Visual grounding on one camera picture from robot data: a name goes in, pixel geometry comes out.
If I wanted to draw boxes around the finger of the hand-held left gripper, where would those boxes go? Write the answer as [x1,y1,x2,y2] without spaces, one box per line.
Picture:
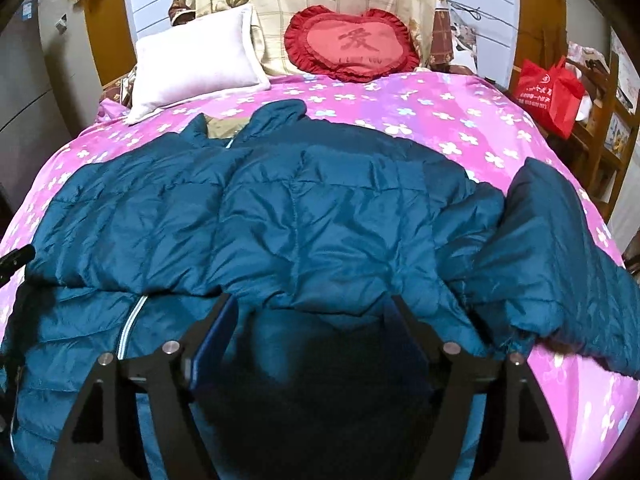
[0,244,37,283]

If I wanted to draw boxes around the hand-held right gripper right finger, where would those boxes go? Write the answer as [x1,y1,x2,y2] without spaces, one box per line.
[382,294,573,480]

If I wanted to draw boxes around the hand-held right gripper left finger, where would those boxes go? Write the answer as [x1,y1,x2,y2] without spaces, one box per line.
[47,292,241,480]

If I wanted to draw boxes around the teal down jacket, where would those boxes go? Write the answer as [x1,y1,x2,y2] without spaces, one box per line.
[0,99,640,480]

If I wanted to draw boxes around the grey wardrobe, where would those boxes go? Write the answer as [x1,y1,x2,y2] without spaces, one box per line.
[0,0,101,201]

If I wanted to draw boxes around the pink floral bed sheet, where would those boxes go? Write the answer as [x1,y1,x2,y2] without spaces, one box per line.
[0,67,632,480]

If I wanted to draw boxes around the wooden and white headboard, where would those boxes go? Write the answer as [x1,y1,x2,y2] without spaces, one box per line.
[82,0,568,93]

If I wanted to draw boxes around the wooden shelf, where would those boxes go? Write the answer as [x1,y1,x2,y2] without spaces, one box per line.
[565,42,636,221]

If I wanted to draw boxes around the white pillow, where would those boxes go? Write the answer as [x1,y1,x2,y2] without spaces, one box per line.
[121,2,271,126]

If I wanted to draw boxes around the red shopping bag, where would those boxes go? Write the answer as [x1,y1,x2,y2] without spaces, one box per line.
[515,56,587,141]

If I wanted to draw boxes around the red heart-shaped pillow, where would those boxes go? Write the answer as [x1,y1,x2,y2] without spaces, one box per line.
[284,6,421,83]

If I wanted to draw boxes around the brown floral cloth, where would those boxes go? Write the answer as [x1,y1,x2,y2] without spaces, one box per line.
[430,0,482,68]

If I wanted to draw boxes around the wall poster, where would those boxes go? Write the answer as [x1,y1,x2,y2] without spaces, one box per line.
[607,27,640,111]

